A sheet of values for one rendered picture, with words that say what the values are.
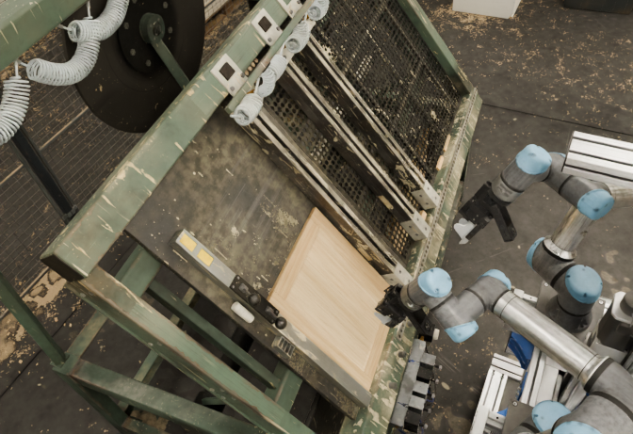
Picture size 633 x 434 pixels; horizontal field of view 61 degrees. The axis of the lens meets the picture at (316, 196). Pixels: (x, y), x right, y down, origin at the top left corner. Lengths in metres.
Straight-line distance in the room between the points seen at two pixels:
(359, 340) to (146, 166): 1.04
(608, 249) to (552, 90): 1.59
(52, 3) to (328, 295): 1.27
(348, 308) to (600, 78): 3.57
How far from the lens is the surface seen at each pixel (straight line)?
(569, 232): 1.98
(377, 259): 2.15
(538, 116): 4.58
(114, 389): 2.47
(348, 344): 2.03
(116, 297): 1.48
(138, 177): 1.50
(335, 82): 2.22
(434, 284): 1.39
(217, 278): 1.65
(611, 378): 1.39
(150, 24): 2.14
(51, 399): 3.57
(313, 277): 1.93
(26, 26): 1.73
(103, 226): 1.43
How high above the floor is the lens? 2.85
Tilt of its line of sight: 48 degrees down
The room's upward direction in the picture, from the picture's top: 9 degrees counter-clockwise
